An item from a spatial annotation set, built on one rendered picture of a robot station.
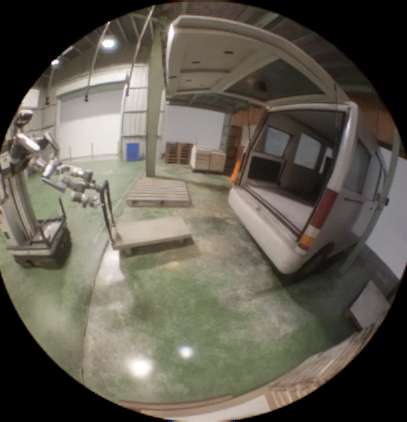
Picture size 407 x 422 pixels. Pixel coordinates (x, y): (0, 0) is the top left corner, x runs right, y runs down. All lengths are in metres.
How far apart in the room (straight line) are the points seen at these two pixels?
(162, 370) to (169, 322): 0.40
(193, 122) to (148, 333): 9.01
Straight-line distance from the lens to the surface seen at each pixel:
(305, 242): 1.21
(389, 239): 4.79
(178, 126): 8.95
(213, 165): 5.06
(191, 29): 0.79
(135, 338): 1.23
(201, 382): 1.19
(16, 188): 1.84
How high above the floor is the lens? 1.18
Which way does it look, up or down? 28 degrees down
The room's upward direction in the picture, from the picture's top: 9 degrees clockwise
